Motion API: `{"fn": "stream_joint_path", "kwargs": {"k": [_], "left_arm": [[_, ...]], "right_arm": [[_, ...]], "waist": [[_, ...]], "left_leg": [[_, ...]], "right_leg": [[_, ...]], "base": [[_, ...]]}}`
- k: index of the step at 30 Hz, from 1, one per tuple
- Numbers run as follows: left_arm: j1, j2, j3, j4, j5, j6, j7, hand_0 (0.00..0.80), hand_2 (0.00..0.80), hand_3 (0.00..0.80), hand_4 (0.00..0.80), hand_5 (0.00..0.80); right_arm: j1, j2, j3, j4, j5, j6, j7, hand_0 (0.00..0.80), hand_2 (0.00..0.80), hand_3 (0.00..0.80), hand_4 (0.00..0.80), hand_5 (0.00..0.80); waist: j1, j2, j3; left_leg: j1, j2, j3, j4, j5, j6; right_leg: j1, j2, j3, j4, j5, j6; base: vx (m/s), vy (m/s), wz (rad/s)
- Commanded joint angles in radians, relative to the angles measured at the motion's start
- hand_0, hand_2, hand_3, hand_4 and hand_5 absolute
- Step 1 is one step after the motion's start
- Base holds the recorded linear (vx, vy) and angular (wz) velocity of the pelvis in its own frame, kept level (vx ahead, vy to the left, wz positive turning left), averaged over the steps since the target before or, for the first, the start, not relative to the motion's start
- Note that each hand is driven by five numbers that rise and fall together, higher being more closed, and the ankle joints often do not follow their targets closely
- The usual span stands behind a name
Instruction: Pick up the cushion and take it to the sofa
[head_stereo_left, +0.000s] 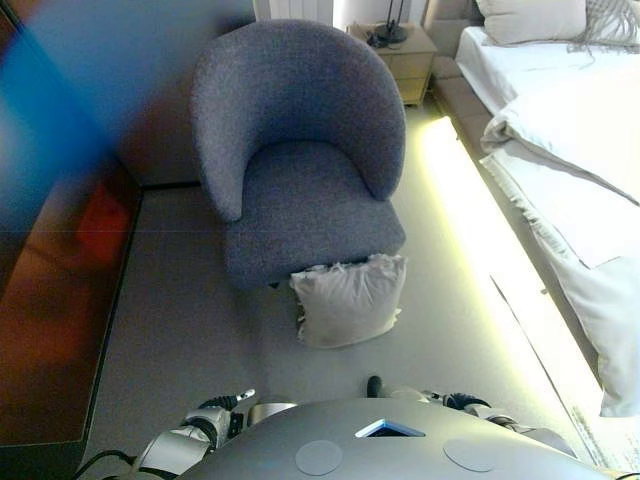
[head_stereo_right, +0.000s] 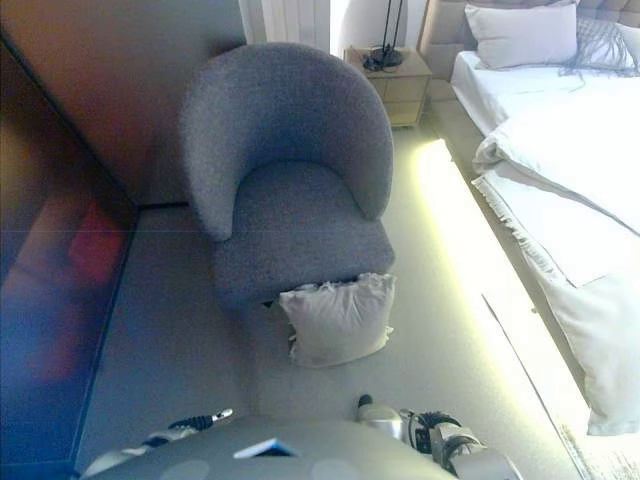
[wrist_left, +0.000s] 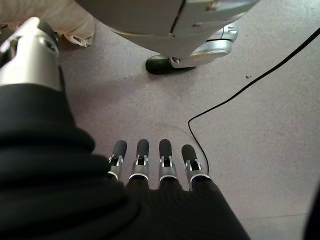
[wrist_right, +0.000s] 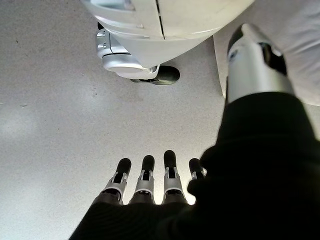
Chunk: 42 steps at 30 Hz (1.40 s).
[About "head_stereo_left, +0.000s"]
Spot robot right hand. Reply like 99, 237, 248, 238
422, 389, 494, 414

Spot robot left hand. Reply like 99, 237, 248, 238
197, 387, 257, 416

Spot white fringed cushion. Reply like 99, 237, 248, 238
288, 252, 409, 350

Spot silver robot left leg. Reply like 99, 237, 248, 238
247, 402, 299, 427

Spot silver robot leg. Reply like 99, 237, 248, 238
366, 375, 431, 405
247, 402, 299, 427

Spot grey robot torso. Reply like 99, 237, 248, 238
189, 397, 614, 480

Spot silver robot right leg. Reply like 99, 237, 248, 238
366, 375, 431, 405

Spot glossy dark wooden cabinet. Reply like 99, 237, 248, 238
0, 0, 146, 447

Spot grey fabric armchair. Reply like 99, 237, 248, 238
189, 18, 407, 291

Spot white duvet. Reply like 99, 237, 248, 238
479, 64, 640, 207

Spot white bed sheet mattress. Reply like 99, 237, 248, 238
453, 25, 640, 132

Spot beige wooden nightstand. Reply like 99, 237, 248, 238
349, 22, 439, 107

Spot black table lamp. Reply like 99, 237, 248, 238
373, 0, 409, 44

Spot beige bed pillow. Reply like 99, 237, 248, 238
474, 0, 589, 47

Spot white radiator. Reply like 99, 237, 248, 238
269, 0, 334, 24

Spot grey tasselled throw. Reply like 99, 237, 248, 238
566, 0, 640, 67

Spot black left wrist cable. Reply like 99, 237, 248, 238
74, 448, 139, 480

